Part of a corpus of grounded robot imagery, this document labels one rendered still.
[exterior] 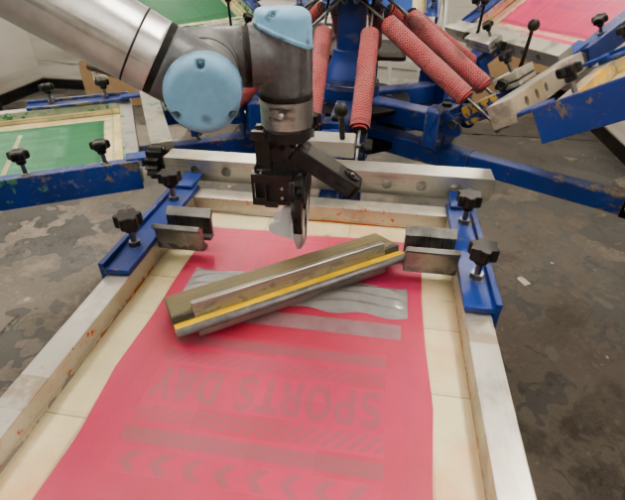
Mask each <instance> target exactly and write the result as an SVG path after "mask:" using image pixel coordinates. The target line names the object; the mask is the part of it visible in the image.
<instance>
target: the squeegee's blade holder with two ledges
mask: <svg viewBox="0 0 625 500"><path fill-rule="evenodd" d="M382 256H385V243H384V242H382V241H379V242H376V243H373V244H369V245H366V246H363V247H360V248H357V249H354V250H350V251H347V252H344V253H341V254H338V255H334V256H331V257H328V258H325V259H322V260H319V261H315V262H312V263H309V264H306V265H303V266H300V267H297V268H294V269H291V270H288V271H284V272H281V273H278V274H275V275H272V276H269V277H265V278H262V279H259V280H256V281H253V282H249V283H246V284H243V285H240V286H237V287H233V288H230V289H227V290H224V291H221V292H218V293H214V294H211V295H208V296H205V297H202V298H198V299H195V300H192V301H190V303H191V307H192V309H193V312H194V316H195V317H199V316H202V315H205V314H208V313H213V312H216V311H219V310H222V309H225V308H228V307H231V306H234V305H237V304H240V303H243V302H246V301H249V300H252V299H255V298H258V297H261V296H264V295H267V294H270V293H273V292H276V291H280V290H283V289H285V288H288V287H291V286H294V285H297V284H300V283H303V282H306V281H309V280H312V279H315V278H318V277H321V276H324V275H327V274H330V273H333V272H336V271H339V270H342V269H345V268H348V267H351V266H354V265H357V264H360V263H363V262H366V261H369V260H372V259H376V258H379V257H382ZM385 272H386V269H385V268H383V269H380V270H377V271H374V272H371V273H368V274H365V275H363V276H360V277H357V278H354V279H351V280H348V281H345V282H342V283H339V284H336V285H333V286H330V287H327V288H325V289H322V290H319V291H316V292H313V293H310V294H307V295H304V296H301V297H298V298H295V299H292V300H290V301H287V302H284V303H281V304H278V305H275V306H272V307H269V308H266V309H263V310H260V311H257V312H253V313H250V314H247V315H245V316H242V317H239V318H236V319H233V320H230V321H227V322H224V323H222V324H219V325H216V326H213V327H210V328H207V329H204V330H201V331H199V332H198V334H199V336H203V335H206V334H209V333H212V332H215V331H218V330H221V329H224V328H226V327H228V326H231V325H234V324H237V323H240V322H243V321H246V320H248V319H251V318H254V317H257V316H260V315H263V314H266V313H270V312H273V311H276V310H279V309H282V308H285V307H288V306H291V305H293V304H296V303H299V302H302V301H304V300H307V299H310V298H312V297H313V296H315V295H316V294H318V293H320V292H324V291H332V290H336V289H339V288H341V287H343V286H346V285H351V284H354V283H357V282H360V281H362V280H365V279H368V278H371V277H374V276H377V275H380V274H383V273H385Z"/></svg>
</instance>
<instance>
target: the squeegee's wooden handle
mask: <svg viewBox="0 0 625 500"><path fill-rule="evenodd" d="M379 241H382V242H384V243H385V255H387V254H390V253H393V252H396V251H399V245H398V244H396V243H394V242H392V241H390V240H388V239H386V238H385V237H383V236H381V235H379V234H377V233H373V234H370V235H366V236H363V237H360V238H356V239H353V240H350V241H347V242H343V243H340V244H337V245H333V246H330V247H327V248H324V249H320V250H317V251H314V252H311V253H308V254H305V255H301V256H298V257H295V258H292V259H288V260H285V261H282V262H278V263H275V264H272V265H269V266H265V267H262V268H259V269H255V270H252V271H249V272H246V273H242V274H239V275H236V276H232V277H229V278H226V279H222V280H219V281H216V282H213V283H209V284H206V285H203V286H199V287H196V288H193V289H190V290H186V291H183V292H180V293H176V294H173V295H170V296H167V297H164V301H165V304H166V308H167V311H168V314H169V317H170V320H171V322H172V325H173V326H174V324H177V323H180V322H183V321H186V320H189V319H192V318H195V316H194V312H193V309H192V307H191V303H190V301H192V300H195V299H198V298H202V297H205V296H208V295H211V294H214V293H218V292H221V291H224V290H227V289H230V288H233V287H237V286H240V285H243V284H246V283H249V282H253V281H256V280H259V279H262V278H265V277H269V276H272V275H275V274H278V273H281V272H284V271H288V270H291V269H294V268H297V267H300V266H303V265H306V264H309V263H312V262H315V261H319V260H322V259H325V258H328V257H331V256H334V255H338V254H341V253H344V252H347V251H350V250H354V249H357V248H360V247H363V246H366V245H369V244H373V243H376V242H379ZM174 329H175V327H174ZM175 331H176V330H175Z"/></svg>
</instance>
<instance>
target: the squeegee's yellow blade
mask: <svg viewBox="0 0 625 500"><path fill-rule="evenodd" d="M401 254H404V252H402V251H400V250H399V251H396V252H393V253H390V254H387V255H385V256H382V257H379V258H376V259H372V260H369V261H366V262H363V263H360V264H357V265H354V266H351V267H348V268H345V269H342V270H339V271H336V272H333V273H330V274H327V275H324V276H321V277H318V278H315V279H312V280H309V281H306V282H303V283H300V284H297V285H294V286H291V287H288V288H285V289H283V290H280V291H276V292H273V293H270V294H267V295H264V296H261V297H258V298H255V299H252V300H249V301H246V302H243V303H240V304H237V305H234V306H231V307H228V308H225V309H222V310H219V311H216V312H211V313H208V314H205V315H202V316H199V317H195V318H192V319H189V320H186V321H183V322H180V323H177V324H174V327H175V329H179V328H182V327H185V326H188V325H191V324H194V323H197V322H200V321H203V320H206V319H209V318H212V317H215V316H218V315H221V314H224V313H229V312H232V311H235V310H238V309H241V308H244V307H247V306H250V305H253V304H256V303H259V302H262V301H265V300H268V299H271V298H274V297H276V296H279V295H282V294H285V293H288V292H291V291H294V290H296V289H299V288H302V287H305V286H308V285H311V284H314V283H317V282H320V281H323V280H326V279H329V278H332V277H335V276H338V275H341V274H344V273H347V272H350V271H353V270H356V269H359V268H362V267H365V266H368V265H371V264H374V263H377V262H380V261H383V260H386V259H389V258H392V257H395V256H398V255H401Z"/></svg>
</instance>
